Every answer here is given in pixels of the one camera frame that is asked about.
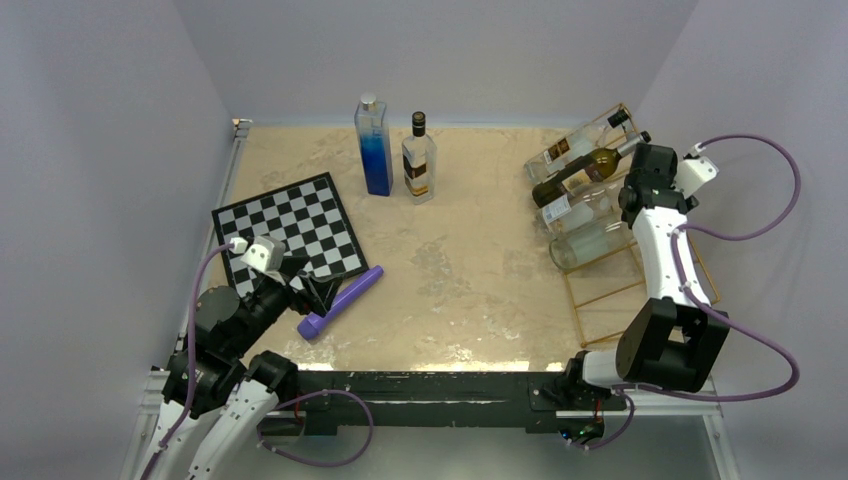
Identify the purple flashlight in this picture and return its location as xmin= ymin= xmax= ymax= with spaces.
xmin=297 ymin=265 xmax=384 ymax=341

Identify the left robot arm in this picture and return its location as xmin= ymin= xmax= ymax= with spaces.
xmin=134 ymin=256 xmax=343 ymax=479

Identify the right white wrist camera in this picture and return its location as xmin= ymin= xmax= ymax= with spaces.
xmin=674 ymin=143 xmax=719 ymax=199

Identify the blue square glass bottle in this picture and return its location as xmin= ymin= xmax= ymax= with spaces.
xmin=354 ymin=93 xmax=394 ymax=197

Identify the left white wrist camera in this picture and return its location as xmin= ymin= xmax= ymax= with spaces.
xmin=228 ymin=236 xmax=287 ymax=278

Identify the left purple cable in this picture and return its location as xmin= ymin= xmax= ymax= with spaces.
xmin=139 ymin=241 xmax=240 ymax=480

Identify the clear wine bottle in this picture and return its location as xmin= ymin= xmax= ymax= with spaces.
xmin=549 ymin=216 xmax=634 ymax=272

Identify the clear square black-label bottle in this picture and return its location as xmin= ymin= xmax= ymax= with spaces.
xmin=401 ymin=111 xmax=437 ymax=204

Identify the gold wire wine rack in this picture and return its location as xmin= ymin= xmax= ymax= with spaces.
xmin=526 ymin=102 xmax=720 ymax=349

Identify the clear round short bottle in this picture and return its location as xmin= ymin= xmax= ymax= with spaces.
xmin=536 ymin=177 xmax=623 ymax=236

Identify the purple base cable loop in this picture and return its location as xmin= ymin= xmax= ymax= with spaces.
xmin=256 ymin=390 xmax=374 ymax=469

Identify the clear bottle black cap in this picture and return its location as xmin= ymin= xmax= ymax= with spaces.
xmin=524 ymin=105 xmax=635 ymax=185

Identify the dark green wine bottle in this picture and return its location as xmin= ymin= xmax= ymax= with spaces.
xmin=532 ymin=131 xmax=652 ymax=208

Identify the black white chessboard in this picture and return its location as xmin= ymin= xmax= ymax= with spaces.
xmin=211 ymin=172 xmax=369 ymax=279

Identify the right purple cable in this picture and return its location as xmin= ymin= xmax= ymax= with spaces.
xmin=612 ymin=134 xmax=803 ymax=404

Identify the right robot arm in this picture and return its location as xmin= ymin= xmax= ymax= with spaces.
xmin=561 ymin=143 xmax=729 ymax=407

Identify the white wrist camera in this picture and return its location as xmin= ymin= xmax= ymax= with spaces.
xmin=674 ymin=143 xmax=719 ymax=199
xmin=228 ymin=236 xmax=287 ymax=278

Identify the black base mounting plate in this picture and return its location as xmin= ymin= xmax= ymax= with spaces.
xmin=271 ymin=371 xmax=625 ymax=435

